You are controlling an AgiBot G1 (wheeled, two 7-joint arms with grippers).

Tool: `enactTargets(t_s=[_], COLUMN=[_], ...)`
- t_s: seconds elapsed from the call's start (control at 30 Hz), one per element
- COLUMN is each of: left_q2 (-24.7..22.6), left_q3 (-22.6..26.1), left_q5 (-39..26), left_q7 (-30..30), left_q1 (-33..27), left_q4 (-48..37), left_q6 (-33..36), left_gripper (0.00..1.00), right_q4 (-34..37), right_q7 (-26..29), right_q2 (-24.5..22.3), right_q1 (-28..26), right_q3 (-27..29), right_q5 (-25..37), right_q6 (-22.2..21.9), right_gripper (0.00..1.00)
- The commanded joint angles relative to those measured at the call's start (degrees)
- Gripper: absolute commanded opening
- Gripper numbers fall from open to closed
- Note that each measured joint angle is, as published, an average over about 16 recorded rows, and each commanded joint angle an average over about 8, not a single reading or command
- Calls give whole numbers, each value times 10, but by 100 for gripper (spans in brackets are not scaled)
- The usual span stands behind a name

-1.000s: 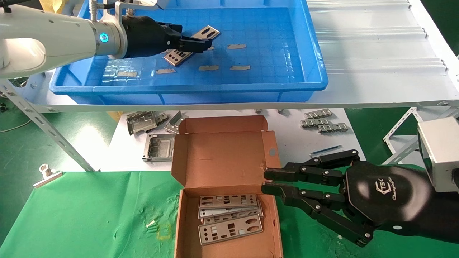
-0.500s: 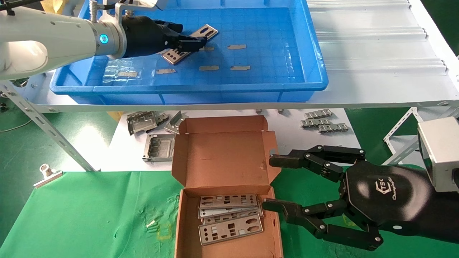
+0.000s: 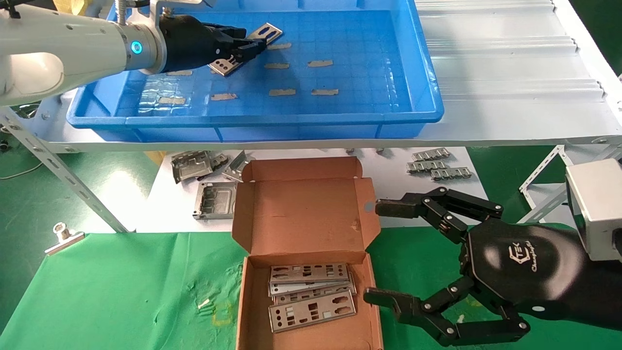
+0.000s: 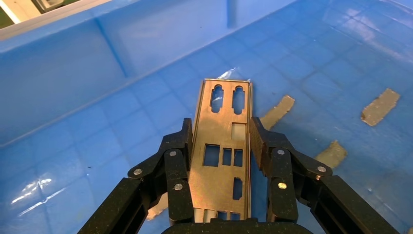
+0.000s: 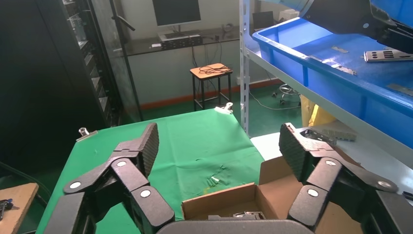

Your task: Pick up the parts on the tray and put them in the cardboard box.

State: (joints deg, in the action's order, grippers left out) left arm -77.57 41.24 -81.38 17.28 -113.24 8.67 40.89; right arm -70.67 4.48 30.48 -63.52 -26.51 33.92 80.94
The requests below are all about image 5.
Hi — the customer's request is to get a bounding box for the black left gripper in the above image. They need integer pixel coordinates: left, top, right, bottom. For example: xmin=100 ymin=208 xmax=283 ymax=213
xmin=298 ymin=0 xmax=413 ymax=54

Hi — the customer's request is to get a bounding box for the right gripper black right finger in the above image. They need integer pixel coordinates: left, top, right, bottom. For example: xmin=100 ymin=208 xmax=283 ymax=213
xmin=279 ymin=122 xmax=413 ymax=234

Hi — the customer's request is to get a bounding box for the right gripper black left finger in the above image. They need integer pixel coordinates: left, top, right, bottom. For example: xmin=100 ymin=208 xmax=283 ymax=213
xmin=43 ymin=122 xmax=175 ymax=234

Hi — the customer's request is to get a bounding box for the silver metal shield plate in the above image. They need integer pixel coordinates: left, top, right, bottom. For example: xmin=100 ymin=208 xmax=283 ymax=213
xmin=234 ymin=211 xmax=267 ymax=220
xmin=364 ymin=49 xmax=413 ymax=63

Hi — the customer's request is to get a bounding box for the large blue plastic tray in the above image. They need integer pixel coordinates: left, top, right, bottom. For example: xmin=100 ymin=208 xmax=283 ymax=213
xmin=252 ymin=0 xmax=413 ymax=137

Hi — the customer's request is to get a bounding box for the brown cardboard box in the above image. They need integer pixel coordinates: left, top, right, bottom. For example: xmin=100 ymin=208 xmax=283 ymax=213
xmin=181 ymin=152 xmax=367 ymax=234

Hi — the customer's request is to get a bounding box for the small white box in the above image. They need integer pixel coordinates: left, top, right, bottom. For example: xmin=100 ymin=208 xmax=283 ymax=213
xmin=279 ymin=9 xmax=300 ymax=21

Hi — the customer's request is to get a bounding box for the yellow bag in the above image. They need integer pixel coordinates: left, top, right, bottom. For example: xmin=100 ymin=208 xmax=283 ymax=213
xmin=300 ymin=95 xmax=337 ymax=127

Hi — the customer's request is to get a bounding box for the green table cloth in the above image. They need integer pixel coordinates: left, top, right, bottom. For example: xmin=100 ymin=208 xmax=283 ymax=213
xmin=35 ymin=108 xmax=265 ymax=234

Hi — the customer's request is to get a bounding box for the pale tape scrap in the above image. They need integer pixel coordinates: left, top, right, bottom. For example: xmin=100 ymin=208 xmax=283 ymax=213
xmin=206 ymin=174 xmax=221 ymax=188

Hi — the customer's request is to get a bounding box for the chrome stool base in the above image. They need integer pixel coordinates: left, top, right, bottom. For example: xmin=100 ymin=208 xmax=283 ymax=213
xmin=272 ymin=83 xmax=300 ymax=106

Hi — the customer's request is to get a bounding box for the wooden board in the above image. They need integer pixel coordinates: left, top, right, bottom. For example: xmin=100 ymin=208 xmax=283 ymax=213
xmin=0 ymin=183 xmax=39 ymax=234

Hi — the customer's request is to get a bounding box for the black equipment cabinet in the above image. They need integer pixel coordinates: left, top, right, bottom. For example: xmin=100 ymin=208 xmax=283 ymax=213
xmin=0 ymin=0 xmax=143 ymax=176

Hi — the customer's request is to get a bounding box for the white metal shelf rack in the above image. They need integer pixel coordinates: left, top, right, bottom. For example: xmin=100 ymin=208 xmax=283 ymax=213
xmin=239 ymin=0 xmax=413 ymax=207

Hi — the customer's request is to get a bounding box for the dark glass desk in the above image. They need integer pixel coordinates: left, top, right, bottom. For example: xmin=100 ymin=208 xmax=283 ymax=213
xmin=124 ymin=27 xmax=241 ymax=57

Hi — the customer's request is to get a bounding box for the small black tool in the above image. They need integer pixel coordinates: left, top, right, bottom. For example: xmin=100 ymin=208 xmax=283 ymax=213
xmin=0 ymin=198 xmax=14 ymax=221

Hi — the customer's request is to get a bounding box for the small wooden top stool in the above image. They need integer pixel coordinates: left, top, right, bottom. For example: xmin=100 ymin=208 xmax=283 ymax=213
xmin=189 ymin=63 xmax=234 ymax=112

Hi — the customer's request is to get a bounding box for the black laptop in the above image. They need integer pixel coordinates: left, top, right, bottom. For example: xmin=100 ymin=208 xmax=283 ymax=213
xmin=252 ymin=11 xmax=275 ymax=32

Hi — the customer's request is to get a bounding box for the black rack device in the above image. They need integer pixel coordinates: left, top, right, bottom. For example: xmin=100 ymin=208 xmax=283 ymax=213
xmin=160 ymin=34 xmax=204 ymax=50

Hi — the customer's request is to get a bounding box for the black computer monitor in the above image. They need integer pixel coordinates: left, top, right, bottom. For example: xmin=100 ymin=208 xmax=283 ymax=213
xmin=152 ymin=0 xmax=201 ymax=33

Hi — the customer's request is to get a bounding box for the large grey metal bracket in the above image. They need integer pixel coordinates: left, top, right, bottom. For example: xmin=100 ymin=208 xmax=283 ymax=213
xmin=322 ymin=129 xmax=357 ymax=142

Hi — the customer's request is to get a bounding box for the square grey metal bracket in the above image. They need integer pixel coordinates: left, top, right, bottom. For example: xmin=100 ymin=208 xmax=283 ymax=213
xmin=303 ymin=128 xmax=338 ymax=145

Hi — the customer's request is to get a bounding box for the white floor cable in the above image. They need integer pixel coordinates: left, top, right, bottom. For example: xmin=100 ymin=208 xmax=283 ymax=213
xmin=250 ymin=92 xmax=302 ymax=111

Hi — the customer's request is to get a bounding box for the coiled black cable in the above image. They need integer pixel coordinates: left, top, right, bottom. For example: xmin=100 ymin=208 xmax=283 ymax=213
xmin=197 ymin=64 xmax=233 ymax=75

